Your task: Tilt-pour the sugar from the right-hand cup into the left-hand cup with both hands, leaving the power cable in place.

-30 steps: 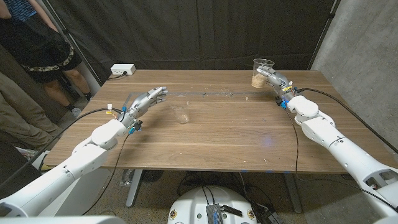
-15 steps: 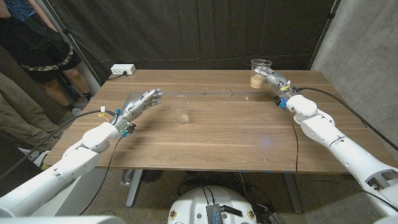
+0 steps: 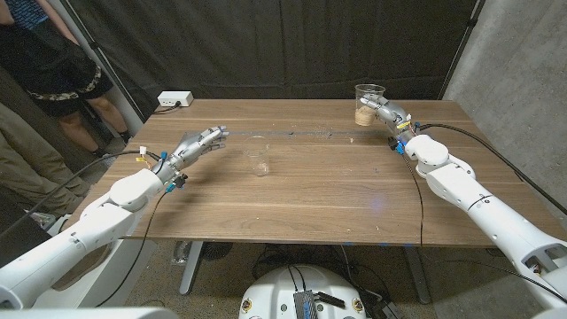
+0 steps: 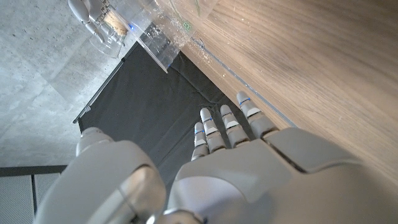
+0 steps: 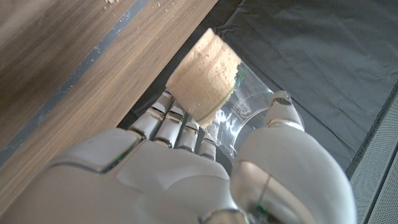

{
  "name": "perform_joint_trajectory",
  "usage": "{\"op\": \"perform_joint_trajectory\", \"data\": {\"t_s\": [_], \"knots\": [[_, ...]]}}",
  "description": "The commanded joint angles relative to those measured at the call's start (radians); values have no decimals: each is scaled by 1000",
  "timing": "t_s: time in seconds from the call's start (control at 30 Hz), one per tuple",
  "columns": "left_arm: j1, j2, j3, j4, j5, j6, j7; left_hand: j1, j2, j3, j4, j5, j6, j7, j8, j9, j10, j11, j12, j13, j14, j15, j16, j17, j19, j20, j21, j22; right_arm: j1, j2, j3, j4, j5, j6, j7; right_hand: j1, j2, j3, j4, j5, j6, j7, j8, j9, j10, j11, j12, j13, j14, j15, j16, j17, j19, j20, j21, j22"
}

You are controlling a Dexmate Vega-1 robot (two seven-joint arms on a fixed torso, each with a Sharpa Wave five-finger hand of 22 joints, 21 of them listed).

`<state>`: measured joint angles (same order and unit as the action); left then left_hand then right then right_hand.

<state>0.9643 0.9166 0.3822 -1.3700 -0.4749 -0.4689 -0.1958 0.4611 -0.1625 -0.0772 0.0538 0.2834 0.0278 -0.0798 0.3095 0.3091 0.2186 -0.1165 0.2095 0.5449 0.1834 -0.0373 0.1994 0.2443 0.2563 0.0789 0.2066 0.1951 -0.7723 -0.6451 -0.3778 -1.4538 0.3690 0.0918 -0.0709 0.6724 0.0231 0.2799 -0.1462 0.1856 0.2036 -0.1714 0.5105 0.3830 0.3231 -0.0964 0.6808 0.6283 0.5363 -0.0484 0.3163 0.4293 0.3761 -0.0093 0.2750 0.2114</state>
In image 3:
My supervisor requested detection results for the clear plastic cup with sugar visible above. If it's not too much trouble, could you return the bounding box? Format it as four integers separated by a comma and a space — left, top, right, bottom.
353, 83, 386, 128

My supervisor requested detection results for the black bulky object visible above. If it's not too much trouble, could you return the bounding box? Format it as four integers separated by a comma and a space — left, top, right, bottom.
0, 216, 50, 267

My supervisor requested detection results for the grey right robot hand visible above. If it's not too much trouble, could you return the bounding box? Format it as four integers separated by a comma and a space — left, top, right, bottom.
359, 93, 416, 144

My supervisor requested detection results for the grey finned module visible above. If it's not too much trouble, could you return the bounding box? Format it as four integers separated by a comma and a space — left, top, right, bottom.
293, 290, 319, 319

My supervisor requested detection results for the black power brick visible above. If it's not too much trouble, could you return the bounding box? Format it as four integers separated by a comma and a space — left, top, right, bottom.
379, 300, 403, 319

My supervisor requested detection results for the grey table leg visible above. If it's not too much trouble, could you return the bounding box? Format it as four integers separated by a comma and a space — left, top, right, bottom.
179, 241, 205, 296
402, 245, 431, 305

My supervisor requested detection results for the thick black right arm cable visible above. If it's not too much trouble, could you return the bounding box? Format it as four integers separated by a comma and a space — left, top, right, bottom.
417, 123, 567, 212

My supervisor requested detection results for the black backdrop curtain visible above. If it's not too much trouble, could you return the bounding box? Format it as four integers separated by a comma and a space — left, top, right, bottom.
59, 0, 486, 123

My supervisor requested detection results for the person in khaki trousers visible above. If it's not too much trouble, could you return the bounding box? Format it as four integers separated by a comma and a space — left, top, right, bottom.
0, 104, 92, 216

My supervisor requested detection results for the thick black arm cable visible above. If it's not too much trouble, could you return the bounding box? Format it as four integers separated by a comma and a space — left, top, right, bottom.
0, 150, 161, 240
417, 123, 567, 212

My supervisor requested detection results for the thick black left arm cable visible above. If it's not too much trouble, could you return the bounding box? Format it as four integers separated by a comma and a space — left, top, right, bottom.
0, 150, 161, 240

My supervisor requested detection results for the person in black shorts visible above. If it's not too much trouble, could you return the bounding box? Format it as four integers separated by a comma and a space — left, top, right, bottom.
0, 0, 132, 156

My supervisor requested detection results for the black round floor fan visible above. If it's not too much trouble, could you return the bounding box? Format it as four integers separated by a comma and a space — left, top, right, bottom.
199, 241, 234, 262

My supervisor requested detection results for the black backdrop stand pole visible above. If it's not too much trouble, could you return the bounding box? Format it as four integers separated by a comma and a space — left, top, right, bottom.
438, 0, 486, 101

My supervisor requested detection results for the black floor cable tangle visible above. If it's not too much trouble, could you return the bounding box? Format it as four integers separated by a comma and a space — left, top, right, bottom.
252, 243, 400, 319

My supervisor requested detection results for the crumpled printed bag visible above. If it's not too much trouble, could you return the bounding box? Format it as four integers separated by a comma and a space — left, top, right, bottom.
26, 211, 57, 230

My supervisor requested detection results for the grey backdrop stand pole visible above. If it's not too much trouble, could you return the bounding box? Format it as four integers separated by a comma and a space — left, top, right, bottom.
46, 0, 146, 134

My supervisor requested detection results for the white robot chest rim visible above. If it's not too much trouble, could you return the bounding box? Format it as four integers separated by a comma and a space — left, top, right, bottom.
0, 307, 181, 319

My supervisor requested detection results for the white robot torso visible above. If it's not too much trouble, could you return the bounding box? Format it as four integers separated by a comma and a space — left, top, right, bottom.
238, 264, 367, 319

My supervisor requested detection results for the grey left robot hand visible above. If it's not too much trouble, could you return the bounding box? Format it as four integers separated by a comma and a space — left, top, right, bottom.
157, 125, 230, 185

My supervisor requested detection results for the white power strip box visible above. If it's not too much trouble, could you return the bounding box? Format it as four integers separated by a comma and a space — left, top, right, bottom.
157, 90, 195, 108

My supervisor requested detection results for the black power cable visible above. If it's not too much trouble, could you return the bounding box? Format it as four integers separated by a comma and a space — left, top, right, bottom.
152, 100, 183, 115

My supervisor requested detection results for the white floor stand base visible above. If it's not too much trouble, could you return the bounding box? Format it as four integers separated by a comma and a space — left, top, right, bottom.
46, 214, 74, 236

